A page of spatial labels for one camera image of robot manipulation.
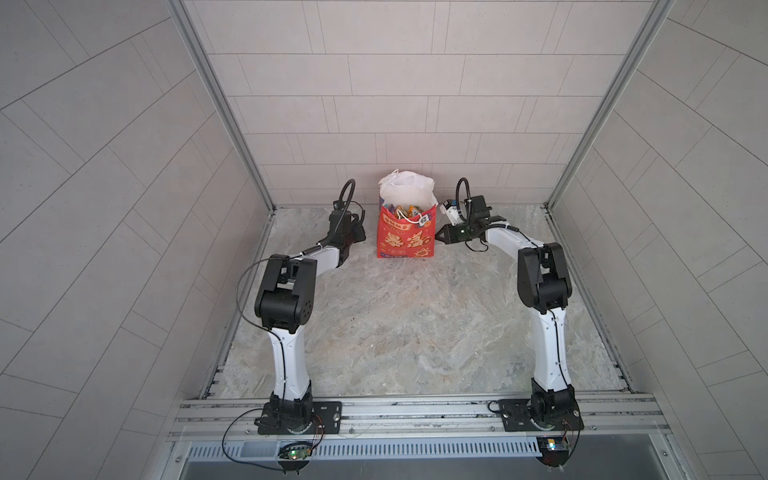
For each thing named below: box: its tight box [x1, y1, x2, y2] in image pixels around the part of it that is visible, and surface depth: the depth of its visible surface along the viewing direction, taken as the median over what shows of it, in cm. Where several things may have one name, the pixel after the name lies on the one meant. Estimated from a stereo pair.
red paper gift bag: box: [377, 169, 438, 259], surface depth 95 cm
